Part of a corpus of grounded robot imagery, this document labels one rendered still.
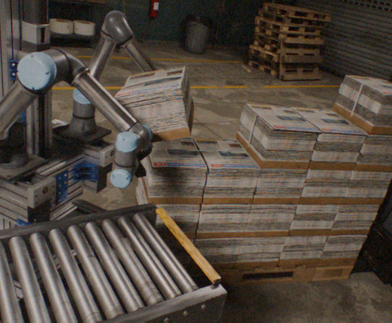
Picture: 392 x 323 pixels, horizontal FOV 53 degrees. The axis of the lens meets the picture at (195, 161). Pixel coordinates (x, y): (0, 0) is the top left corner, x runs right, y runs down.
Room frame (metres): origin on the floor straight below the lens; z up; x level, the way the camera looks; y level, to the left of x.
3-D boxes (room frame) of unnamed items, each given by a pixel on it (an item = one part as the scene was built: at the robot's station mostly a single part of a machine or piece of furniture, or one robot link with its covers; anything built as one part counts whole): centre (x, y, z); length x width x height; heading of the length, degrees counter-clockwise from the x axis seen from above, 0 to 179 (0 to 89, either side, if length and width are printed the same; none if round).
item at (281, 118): (2.07, -0.42, 1.06); 0.37 x 0.29 x 0.01; 20
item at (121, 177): (1.25, 0.25, 1.00); 0.11 x 0.08 x 0.09; 1
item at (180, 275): (1.13, 0.06, 0.77); 0.47 x 0.05 x 0.05; 36
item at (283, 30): (8.75, -1.44, 0.65); 1.33 x 0.94 x 1.30; 130
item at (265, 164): (2.08, -0.41, 0.86); 0.38 x 0.29 x 0.04; 20
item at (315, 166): (2.18, -0.69, 0.86); 0.38 x 0.29 x 0.04; 20
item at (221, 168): (2.04, -0.29, 0.42); 1.17 x 0.39 x 0.83; 109
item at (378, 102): (2.28, -0.97, 0.65); 0.39 x 0.30 x 1.29; 19
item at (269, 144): (2.09, -0.41, 0.95); 0.38 x 0.29 x 0.23; 20
